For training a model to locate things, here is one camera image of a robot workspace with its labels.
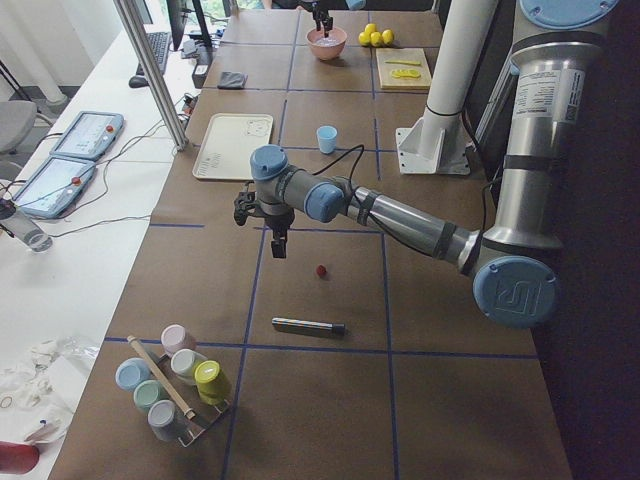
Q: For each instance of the blue cup in rack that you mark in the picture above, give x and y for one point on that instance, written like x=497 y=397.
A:
x=130 y=373

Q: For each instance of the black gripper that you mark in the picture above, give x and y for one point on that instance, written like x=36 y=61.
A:
x=322 y=11
x=279 y=220

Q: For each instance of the yellow plastic knife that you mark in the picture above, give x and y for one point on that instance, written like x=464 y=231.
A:
x=404 y=62

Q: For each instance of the green cup in rack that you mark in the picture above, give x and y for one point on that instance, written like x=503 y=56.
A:
x=147 y=393

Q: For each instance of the white crumpled plastic bags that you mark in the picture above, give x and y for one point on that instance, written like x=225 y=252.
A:
x=40 y=394

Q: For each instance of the white cup in rack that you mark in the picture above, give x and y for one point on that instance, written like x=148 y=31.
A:
x=184 y=363

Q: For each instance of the clear water glass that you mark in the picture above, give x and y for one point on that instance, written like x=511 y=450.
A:
x=18 y=225

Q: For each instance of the light blue plastic cup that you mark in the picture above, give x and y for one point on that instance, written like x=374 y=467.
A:
x=326 y=136

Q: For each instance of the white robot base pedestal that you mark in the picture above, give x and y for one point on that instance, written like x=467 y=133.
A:
x=436 y=143

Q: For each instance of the pink bowl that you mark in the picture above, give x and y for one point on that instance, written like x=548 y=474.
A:
x=326 y=53

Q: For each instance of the black keyboard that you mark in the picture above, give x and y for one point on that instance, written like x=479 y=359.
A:
x=160 y=43

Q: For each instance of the cream bear tray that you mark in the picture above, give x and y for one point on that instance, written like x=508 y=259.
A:
x=229 y=141

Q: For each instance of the grey folded cloth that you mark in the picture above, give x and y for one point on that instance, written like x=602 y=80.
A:
x=229 y=80

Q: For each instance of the upper teach pendant tablet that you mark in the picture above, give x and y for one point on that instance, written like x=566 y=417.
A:
x=90 y=135

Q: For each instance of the pink cup in rack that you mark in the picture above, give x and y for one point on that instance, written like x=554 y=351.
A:
x=176 y=337

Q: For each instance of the black computer mouse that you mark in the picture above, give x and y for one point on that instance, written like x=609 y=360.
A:
x=138 y=81

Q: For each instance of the grey office chair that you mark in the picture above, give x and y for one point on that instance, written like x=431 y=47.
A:
x=17 y=120

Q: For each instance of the lavender cup in rack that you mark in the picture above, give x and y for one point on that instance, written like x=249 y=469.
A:
x=163 y=420

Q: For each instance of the lower teach pendant tablet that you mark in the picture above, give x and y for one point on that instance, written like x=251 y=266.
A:
x=55 y=186

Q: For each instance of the black monitor stand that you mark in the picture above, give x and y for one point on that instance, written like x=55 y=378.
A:
x=178 y=14

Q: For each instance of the steel muddler black tip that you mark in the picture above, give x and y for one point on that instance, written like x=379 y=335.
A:
x=307 y=327

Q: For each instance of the wooden cutting board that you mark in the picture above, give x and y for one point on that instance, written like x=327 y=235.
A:
x=388 y=83

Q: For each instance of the aluminium frame post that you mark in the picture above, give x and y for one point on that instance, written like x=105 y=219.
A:
x=135 y=30

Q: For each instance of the black power box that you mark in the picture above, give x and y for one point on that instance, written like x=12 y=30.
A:
x=199 y=75

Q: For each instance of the whole yellow lemon lower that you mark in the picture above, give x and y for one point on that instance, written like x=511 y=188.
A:
x=388 y=37

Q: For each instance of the teach pendant tablet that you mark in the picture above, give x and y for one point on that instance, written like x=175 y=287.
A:
x=55 y=186
x=90 y=135

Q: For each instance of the yellow-green cup in rack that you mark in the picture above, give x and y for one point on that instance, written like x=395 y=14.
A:
x=212 y=384

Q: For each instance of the ice cubes in bowl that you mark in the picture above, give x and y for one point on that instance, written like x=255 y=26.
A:
x=330 y=41

